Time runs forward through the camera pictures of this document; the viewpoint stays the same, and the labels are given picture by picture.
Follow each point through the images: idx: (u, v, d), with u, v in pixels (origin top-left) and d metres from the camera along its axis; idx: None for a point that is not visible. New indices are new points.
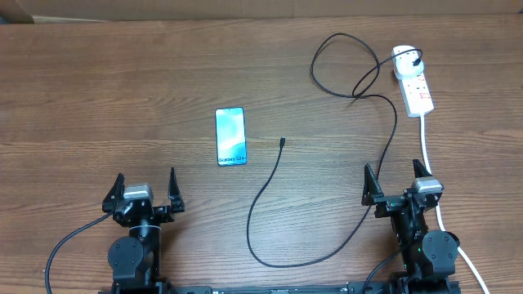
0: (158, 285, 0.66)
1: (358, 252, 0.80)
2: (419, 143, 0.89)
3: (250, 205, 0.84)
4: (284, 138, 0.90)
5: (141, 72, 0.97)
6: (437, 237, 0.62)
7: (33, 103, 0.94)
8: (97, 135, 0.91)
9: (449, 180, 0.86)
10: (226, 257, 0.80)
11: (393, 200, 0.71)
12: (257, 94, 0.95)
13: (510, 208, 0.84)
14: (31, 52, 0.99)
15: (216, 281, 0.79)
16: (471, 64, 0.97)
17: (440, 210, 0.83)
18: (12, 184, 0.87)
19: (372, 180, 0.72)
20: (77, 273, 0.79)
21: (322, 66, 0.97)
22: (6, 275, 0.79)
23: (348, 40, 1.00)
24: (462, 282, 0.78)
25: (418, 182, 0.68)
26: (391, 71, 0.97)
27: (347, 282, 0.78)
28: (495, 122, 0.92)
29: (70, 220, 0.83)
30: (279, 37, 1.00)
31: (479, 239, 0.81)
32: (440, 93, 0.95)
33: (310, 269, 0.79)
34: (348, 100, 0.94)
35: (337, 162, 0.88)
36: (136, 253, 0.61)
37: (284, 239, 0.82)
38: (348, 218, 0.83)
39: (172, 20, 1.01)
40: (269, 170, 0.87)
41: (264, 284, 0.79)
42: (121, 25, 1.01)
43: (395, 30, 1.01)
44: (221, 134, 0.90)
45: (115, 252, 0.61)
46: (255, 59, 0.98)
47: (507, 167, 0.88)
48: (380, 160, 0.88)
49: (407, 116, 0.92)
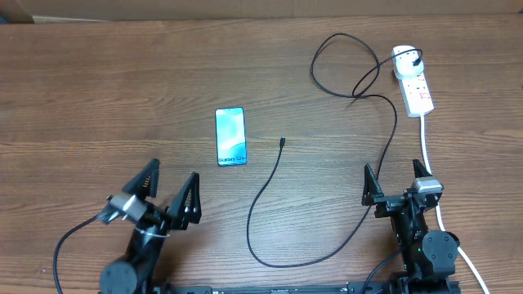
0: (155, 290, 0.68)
1: (358, 252, 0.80)
2: (419, 143, 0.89)
3: (250, 205, 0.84)
4: (284, 138, 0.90)
5: (141, 72, 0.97)
6: (437, 237, 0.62)
7: (33, 103, 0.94)
8: (97, 135, 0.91)
9: (449, 180, 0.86)
10: (226, 257, 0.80)
11: (393, 200, 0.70)
12: (257, 94, 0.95)
13: (510, 208, 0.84)
14: (31, 52, 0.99)
15: (216, 281, 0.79)
16: (471, 64, 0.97)
17: (441, 210, 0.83)
18: (12, 184, 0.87)
19: (372, 180, 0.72)
20: (77, 273, 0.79)
21: (322, 66, 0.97)
22: (6, 276, 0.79)
23: (348, 40, 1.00)
24: (462, 282, 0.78)
25: (418, 182, 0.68)
26: (391, 71, 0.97)
27: (347, 282, 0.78)
28: (494, 122, 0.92)
29: (70, 220, 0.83)
30: (279, 37, 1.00)
31: (479, 239, 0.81)
32: (440, 93, 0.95)
33: (310, 269, 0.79)
34: (348, 100, 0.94)
35: (337, 162, 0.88)
36: (130, 282, 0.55)
37: (284, 239, 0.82)
38: (348, 218, 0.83)
39: (172, 20, 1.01)
40: (269, 170, 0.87)
41: (263, 284, 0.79)
42: (122, 25, 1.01)
43: (395, 31, 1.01)
44: (221, 135, 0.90)
45: (107, 280, 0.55)
46: (255, 59, 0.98)
47: (507, 167, 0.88)
48: (380, 159, 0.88)
49: (407, 116, 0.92)
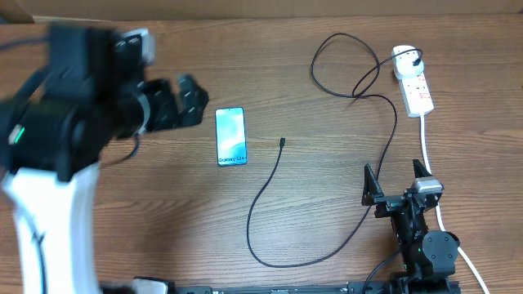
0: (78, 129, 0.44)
1: (358, 252, 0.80)
2: (419, 143, 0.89)
3: (250, 205, 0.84)
4: (284, 138, 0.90)
5: None
6: (437, 236, 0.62)
7: None
8: None
9: (449, 180, 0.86)
10: (226, 257, 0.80)
11: (393, 200, 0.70)
12: (257, 94, 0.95)
13: (510, 208, 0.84)
14: (30, 52, 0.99)
15: (216, 281, 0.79)
16: (471, 64, 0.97)
17: (440, 210, 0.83)
18: None
19: (372, 180, 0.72)
20: None
21: (322, 66, 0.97)
22: (6, 276, 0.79)
23: (348, 40, 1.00)
24: (462, 282, 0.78)
25: (418, 182, 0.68)
26: (391, 71, 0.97)
27: (347, 282, 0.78)
28: (494, 122, 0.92)
29: None
30: (279, 37, 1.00)
31: (480, 239, 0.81)
32: (440, 93, 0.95)
33: (310, 269, 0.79)
34: (349, 100, 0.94)
35: (337, 162, 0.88)
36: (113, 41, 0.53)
37: (284, 239, 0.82)
38: (348, 218, 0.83)
39: (172, 20, 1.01)
40: (269, 170, 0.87)
41: (264, 284, 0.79)
42: (121, 24, 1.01)
43: (395, 31, 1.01)
44: (221, 135, 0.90)
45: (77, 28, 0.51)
46: (255, 59, 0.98)
47: (507, 167, 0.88)
48: (380, 159, 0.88)
49: (407, 116, 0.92)
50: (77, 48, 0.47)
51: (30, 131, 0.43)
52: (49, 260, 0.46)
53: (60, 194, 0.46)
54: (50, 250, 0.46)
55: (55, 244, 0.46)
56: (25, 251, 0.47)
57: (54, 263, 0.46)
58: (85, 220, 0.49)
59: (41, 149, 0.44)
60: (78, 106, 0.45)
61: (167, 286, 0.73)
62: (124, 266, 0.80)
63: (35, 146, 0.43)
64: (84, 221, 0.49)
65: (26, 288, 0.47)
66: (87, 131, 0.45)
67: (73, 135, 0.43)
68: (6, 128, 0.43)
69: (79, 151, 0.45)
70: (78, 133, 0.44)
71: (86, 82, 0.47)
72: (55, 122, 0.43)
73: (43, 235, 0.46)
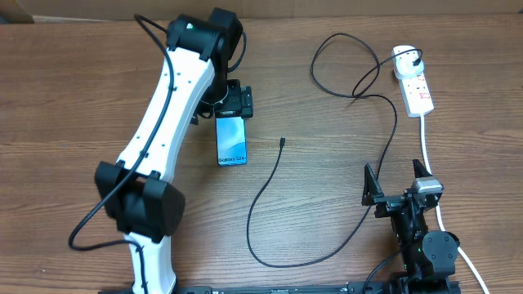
0: (221, 44, 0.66)
1: (358, 252, 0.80)
2: (419, 143, 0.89)
3: (250, 205, 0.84)
4: (284, 138, 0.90)
5: (142, 72, 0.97)
6: (437, 237, 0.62)
7: (33, 103, 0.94)
8: (97, 135, 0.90)
9: (449, 180, 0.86)
10: (226, 257, 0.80)
11: (393, 200, 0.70)
12: (257, 94, 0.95)
13: (510, 208, 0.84)
14: (31, 52, 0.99)
15: (217, 281, 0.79)
16: (470, 64, 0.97)
17: (440, 210, 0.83)
18: (12, 184, 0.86)
19: (372, 180, 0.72)
20: (77, 273, 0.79)
21: (322, 66, 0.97)
22: (6, 276, 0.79)
23: (348, 40, 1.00)
24: (462, 282, 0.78)
25: (418, 182, 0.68)
26: (391, 71, 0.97)
27: (347, 282, 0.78)
28: (494, 122, 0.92)
29: (70, 220, 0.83)
30: (279, 37, 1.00)
31: (479, 239, 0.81)
32: (440, 93, 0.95)
33: (310, 269, 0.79)
34: (348, 100, 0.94)
35: (337, 162, 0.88)
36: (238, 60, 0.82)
37: (284, 239, 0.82)
38: (348, 218, 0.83)
39: (172, 20, 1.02)
40: (269, 170, 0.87)
41: (264, 284, 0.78)
42: (122, 24, 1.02)
43: (395, 30, 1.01)
44: (221, 135, 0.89)
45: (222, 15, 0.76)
46: (255, 59, 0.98)
47: (507, 167, 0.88)
48: (380, 159, 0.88)
49: (407, 116, 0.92)
50: (229, 18, 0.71)
51: (198, 32, 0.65)
52: (172, 110, 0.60)
53: (197, 67, 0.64)
54: (176, 102, 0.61)
55: (181, 99, 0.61)
56: (158, 99, 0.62)
57: (174, 112, 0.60)
58: (191, 108, 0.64)
59: (198, 36, 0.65)
60: (225, 31, 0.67)
61: (174, 283, 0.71)
62: (124, 266, 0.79)
63: (194, 38, 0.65)
64: (192, 106, 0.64)
65: (145, 120, 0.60)
66: (225, 47, 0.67)
67: (218, 43, 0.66)
68: (183, 23, 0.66)
69: (216, 55, 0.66)
70: (221, 45, 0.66)
71: (232, 28, 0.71)
72: (210, 32, 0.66)
73: (176, 88, 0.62)
